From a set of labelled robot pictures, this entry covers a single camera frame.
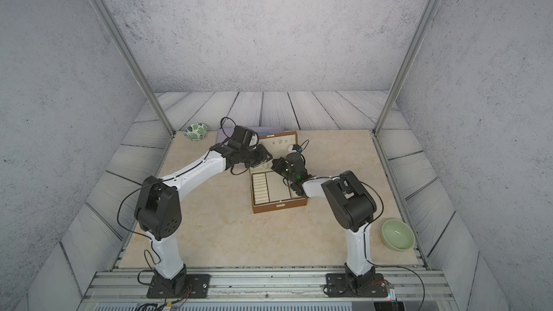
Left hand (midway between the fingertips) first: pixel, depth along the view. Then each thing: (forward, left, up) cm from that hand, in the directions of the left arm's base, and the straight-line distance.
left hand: (275, 157), depth 88 cm
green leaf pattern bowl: (+31, +44, -15) cm, 56 cm away
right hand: (+4, +2, -6) cm, 8 cm away
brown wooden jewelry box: (-9, +3, -11) cm, 14 cm away
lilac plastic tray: (-1, +17, +15) cm, 23 cm away
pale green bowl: (-27, -46, -15) cm, 55 cm away
